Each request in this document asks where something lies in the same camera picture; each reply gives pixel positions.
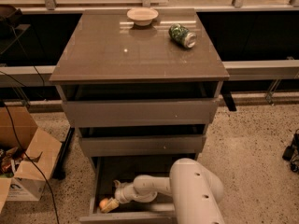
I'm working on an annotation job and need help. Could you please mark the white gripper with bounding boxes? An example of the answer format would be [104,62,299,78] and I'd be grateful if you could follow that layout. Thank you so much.
[100,180,136,213]

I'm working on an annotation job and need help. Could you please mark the orange fruit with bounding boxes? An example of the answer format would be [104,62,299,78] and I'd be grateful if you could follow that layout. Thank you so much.
[99,198,108,209]

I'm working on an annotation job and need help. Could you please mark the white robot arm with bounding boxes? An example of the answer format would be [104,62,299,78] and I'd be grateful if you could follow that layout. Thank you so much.
[99,158,225,224]

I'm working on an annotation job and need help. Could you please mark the grey bottom drawer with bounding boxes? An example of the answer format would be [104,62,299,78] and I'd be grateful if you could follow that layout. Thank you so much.
[78,154,210,224]

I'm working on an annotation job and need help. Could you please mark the grey drawer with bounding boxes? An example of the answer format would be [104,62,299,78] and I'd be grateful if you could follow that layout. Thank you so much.
[78,154,210,224]
[62,99,218,128]
[79,134,206,157]

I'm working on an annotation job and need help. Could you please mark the grey middle drawer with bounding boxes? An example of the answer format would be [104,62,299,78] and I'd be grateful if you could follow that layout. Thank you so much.
[79,134,206,157]

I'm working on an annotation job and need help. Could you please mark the grey top drawer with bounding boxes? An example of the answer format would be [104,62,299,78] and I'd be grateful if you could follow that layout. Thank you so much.
[62,99,218,128]

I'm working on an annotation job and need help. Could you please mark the grey drawer cabinet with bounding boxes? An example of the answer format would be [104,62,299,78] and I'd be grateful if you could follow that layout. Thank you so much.
[49,8,231,161]

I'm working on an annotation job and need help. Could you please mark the snack packets in box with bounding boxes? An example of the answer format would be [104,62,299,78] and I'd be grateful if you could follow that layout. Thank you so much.
[0,147,24,178]

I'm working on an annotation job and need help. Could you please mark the brown cardboard box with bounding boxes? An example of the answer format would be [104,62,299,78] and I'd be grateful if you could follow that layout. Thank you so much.
[0,107,62,212]

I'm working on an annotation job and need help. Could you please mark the green soda can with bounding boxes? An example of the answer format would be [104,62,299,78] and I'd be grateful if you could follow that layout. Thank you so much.
[168,23,197,49]

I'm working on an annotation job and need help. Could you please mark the white ceramic bowl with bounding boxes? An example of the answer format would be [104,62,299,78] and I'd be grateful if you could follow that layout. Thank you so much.
[127,7,159,26]

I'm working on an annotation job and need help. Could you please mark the black power adapter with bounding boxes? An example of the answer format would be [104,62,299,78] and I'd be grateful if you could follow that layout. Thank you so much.
[282,133,299,173]

